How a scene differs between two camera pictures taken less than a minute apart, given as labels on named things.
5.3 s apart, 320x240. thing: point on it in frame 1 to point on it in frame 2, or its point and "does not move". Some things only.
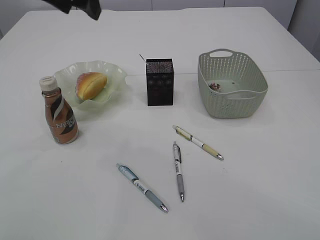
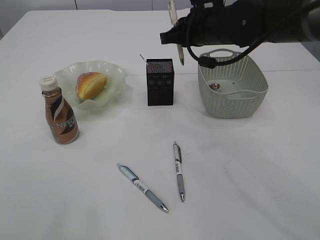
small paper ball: [213, 86] does not move
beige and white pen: [184, 134] to [173, 10]
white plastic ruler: [142, 58] does not move
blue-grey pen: [147, 192] does not move
